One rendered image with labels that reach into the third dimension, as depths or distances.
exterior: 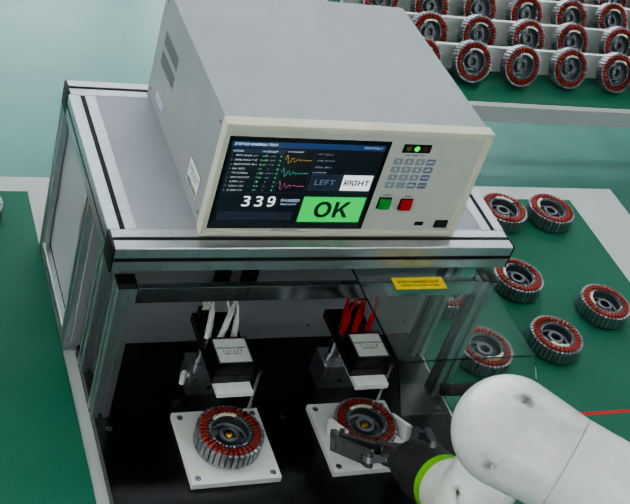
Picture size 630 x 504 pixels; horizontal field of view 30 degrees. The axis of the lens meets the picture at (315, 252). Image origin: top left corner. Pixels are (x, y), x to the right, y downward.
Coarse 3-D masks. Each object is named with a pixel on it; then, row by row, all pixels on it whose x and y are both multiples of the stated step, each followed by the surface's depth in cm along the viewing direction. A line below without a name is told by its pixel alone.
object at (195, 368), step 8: (192, 352) 198; (184, 360) 198; (192, 360) 197; (184, 368) 198; (192, 368) 195; (200, 368) 196; (192, 376) 195; (200, 376) 195; (208, 376) 196; (184, 384) 198; (192, 384) 196; (200, 384) 197; (208, 384) 197; (192, 392) 197; (200, 392) 198; (208, 392) 199
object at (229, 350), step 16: (192, 320) 194; (224, 336) 192; (240, 336) 193; (208, 352) 188; (224, 352) 186; (240, 352) 187; (208, 368) 187; (224, 368) 184; (240, 368) 185; (224, 384) 186; (240, 384) 187
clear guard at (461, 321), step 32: (384, 288) 186; (448, 288) 190; (480, 288) 192; (384, 320) 180; (416, 320) 182; (448, 320) 184; (480, 320) 186; (512, 320) 188; (416, 352) 176; (448, 352) 178; (480, 352) 180; (512, 352) 182; (416, 384) 174
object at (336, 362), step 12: (324, 348) 208; (336, 348) 208; (312, 360) 209; (324, 360) 205; (336, 360) 206; (312, 372) 209; (324, 372) 205; (336, 372) 206; (324, 384) 207; (336, 384) 208; (348, 384) 209
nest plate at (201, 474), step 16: (176, 416) 192; (192, 416) 193; (256, 416) 196; (176, 432) 189; (192, 432) 190; (192, 448) 187; (192, 464) 185; (208, 464) 186; (256, 464) 188; (272, 464) 189; (192, 480) 182; (208, 480) 183; (224, 480) 184; (240, 480) 185; (256, 480) 186; (272, 480) 187
